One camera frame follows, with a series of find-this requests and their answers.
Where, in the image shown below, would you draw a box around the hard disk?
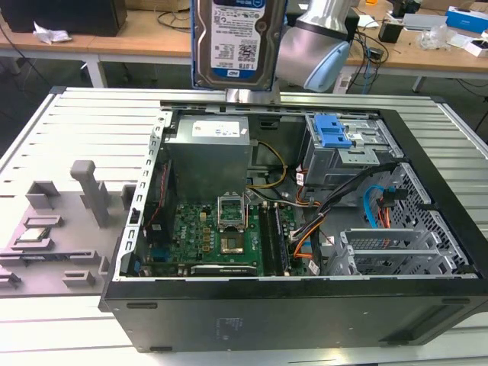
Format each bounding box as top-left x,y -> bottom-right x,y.
189,0 -> 288,93

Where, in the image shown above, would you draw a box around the blue disk bay latch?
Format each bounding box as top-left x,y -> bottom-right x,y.
314,114 -> 353,150

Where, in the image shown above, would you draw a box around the metal disk bay cage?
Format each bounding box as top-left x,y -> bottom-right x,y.
303,113 -> 405,190

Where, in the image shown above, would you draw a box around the metal socket cover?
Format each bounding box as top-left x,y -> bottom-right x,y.
216,194 -> 247,233

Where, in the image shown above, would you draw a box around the grey power supply unit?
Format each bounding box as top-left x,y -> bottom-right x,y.
162,115 -> 255,199

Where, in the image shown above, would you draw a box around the CPU socket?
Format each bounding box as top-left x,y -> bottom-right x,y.
219,232 -> 247,255

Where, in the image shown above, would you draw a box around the black RAM stick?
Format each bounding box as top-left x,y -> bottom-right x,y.
272,204 -> 293,276

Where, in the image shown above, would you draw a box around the green motherboard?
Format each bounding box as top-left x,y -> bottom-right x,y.
146,200 -> 307,278

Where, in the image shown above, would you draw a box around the black graphics card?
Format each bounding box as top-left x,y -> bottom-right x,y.
189,263 -> 261,278

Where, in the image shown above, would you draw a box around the black case fan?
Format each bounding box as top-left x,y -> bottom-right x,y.
146,159 -> 177,246

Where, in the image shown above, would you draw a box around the black open PC case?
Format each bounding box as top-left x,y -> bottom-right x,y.
98,99 -> 488,354

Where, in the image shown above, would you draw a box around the black computer tower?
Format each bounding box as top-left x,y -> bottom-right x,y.
345,6 -> 361,43

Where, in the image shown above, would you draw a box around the grey parts rack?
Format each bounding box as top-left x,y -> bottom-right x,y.
0,159 -> 139,300

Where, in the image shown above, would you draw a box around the small black box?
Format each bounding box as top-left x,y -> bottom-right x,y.
377,21 -> 406,43

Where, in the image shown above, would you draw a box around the wooden desk with clutter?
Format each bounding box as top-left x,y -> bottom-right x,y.
345,0 -> 488,93

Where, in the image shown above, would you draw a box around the silver CPU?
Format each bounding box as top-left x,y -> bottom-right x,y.
16,227 -> 53,244

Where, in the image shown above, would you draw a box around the clear plastic bag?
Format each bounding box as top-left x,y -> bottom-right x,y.
418,24 -> 459,51

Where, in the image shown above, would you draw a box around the black box on desk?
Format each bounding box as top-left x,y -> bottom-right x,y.
6,0 -> 129,37

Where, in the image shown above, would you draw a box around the flat grey box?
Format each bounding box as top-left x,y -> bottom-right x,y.
401,12 -> 449,31

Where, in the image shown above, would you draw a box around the crumpled white paper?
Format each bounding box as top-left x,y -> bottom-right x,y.
32,21 -> 73,44

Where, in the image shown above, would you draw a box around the white open box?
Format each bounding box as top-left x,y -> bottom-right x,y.
462,35 -> 488,59

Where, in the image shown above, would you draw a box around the blue cardboard box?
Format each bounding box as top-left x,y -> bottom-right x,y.
445,5 -> 488,31

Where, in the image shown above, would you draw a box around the yellow power wires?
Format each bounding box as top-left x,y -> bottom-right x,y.
247,140 -> 289,190

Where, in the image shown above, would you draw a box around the black sleeved cable bundle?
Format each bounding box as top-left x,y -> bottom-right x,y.
289,162 -> 402,245

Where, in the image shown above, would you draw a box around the blue data wire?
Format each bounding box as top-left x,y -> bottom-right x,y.
363,183 -> 396,230

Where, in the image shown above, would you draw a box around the orange data wire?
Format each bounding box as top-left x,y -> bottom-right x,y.
376,197 -> 392,230

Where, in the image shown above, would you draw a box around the wooden desk with white frame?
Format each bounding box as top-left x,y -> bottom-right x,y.
0,8 -> 194,89

